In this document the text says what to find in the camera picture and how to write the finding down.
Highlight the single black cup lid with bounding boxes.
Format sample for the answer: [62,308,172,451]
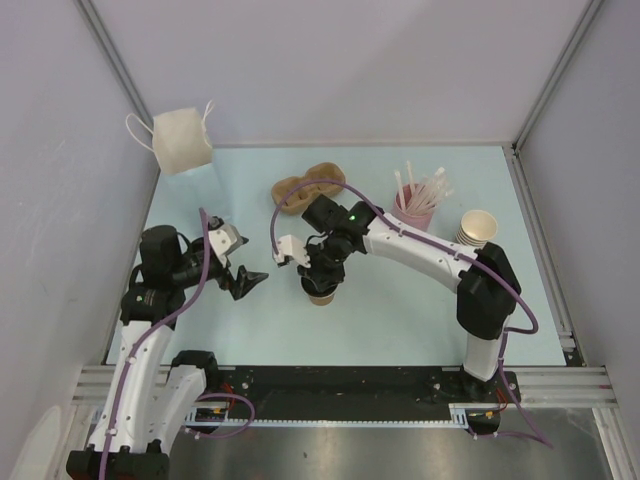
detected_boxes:
[301,277,339,295]

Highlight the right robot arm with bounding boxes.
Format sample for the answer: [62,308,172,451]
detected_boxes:
[297,195,522,401]

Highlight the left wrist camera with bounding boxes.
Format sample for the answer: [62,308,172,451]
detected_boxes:
[208,216,243,265]

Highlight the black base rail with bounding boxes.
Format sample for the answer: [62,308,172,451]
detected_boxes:
[205,366,521,426]

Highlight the light blue paper bag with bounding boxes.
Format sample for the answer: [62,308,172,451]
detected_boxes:
[124,99,224,221]

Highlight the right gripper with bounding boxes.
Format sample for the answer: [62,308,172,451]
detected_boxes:
[297,233,350,291]

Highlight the stack of paper cups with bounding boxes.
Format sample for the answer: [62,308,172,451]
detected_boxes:
[455,210,498,248]

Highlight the stacked brown pulp carriers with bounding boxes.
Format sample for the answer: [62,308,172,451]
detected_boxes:
[271,162,346,215]

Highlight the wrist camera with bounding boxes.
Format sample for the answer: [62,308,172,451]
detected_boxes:
[273,235,311,268]
[208,216,243,265]

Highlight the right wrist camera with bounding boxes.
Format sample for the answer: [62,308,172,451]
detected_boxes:
[273,235,311,268]

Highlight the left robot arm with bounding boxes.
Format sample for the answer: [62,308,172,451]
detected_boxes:
[66,217,268,479]

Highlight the single brown paper cup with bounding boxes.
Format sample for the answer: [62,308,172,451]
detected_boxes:
[308,290,335,306]

